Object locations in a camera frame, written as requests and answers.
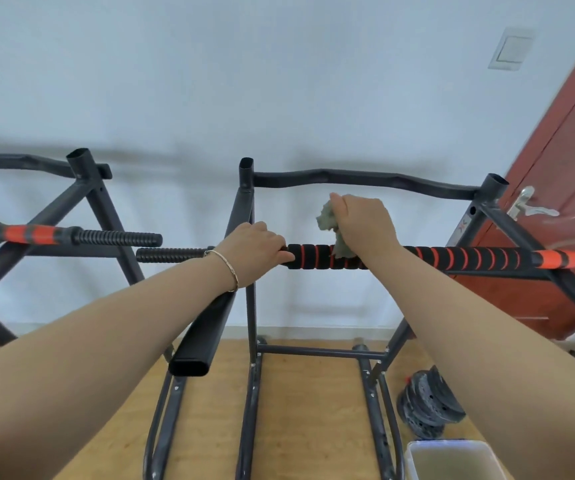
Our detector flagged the person's left hand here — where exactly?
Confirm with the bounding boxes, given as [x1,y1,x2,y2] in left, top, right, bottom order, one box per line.
[209,222,296,291]

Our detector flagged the person's right hand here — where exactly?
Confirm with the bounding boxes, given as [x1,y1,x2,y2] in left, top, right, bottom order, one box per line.
[329,193,403,264]

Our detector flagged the grey-green cleaning rag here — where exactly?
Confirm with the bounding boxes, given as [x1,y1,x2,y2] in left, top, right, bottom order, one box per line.
[316,199,358,259]

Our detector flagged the black orange foam-grip bar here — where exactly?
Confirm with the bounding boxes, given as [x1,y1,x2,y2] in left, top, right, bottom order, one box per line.
[136,243,575,271]
[0,219,163,248]

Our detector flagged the person's left forearm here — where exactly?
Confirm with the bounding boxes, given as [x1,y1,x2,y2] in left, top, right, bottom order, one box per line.
[0,251,239,480]

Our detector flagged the person's right forearm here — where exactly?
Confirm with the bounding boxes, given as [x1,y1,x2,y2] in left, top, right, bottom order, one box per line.
[365,244,575,480]

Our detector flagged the black metal exercise rack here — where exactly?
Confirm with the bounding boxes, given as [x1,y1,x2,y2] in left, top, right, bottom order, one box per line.
[0,148,146,348]
[142,157,575,480]

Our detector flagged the stack of black weight plates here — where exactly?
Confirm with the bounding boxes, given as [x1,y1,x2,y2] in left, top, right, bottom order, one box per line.
[396,365,467,441]

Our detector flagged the red-brown wooden door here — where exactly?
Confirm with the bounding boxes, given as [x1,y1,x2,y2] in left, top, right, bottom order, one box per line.
[446,16,575,341]

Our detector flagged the white plastic bin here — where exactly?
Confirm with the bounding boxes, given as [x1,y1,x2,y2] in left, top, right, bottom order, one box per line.
[405,439,507,480]

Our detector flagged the thin gold bracelet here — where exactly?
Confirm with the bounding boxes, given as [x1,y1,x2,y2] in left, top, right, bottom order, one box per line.
[203,249,239,293]

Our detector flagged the silver door handle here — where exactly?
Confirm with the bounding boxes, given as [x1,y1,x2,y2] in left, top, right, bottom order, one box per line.
[506,186,561,221]

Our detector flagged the white wall light switch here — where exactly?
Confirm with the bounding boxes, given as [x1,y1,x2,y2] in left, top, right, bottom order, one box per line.
[488,27,536,71]

